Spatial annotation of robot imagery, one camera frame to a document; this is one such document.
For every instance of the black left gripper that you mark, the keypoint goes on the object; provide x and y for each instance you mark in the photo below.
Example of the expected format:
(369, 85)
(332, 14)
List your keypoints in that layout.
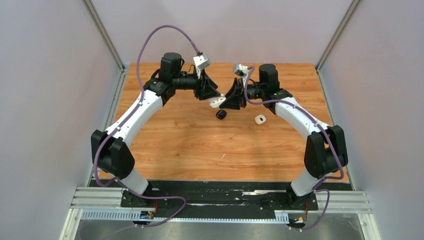
(207, 88)

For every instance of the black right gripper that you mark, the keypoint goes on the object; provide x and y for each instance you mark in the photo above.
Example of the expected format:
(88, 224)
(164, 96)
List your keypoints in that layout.
(234, 96)

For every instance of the white oval charging case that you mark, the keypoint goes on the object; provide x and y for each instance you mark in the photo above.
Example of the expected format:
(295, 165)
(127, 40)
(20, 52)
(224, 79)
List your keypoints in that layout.
(215, 102)

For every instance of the black glossy charging case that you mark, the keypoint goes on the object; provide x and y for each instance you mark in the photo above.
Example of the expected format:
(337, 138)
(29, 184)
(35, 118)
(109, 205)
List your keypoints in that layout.
(221, 114)

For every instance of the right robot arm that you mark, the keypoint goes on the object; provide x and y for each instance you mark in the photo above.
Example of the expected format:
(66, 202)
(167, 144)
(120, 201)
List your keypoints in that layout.
(325, 150)

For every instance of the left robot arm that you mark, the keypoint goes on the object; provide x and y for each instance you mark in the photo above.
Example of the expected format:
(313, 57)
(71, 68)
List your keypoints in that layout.
(111, 147)

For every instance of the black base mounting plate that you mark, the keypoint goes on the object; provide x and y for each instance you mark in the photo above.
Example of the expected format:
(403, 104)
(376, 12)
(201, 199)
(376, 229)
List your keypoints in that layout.
(178, 189)

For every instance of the aluminium frame rail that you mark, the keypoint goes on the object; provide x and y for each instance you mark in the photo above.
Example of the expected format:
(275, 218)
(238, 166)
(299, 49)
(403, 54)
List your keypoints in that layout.
(217, 206)

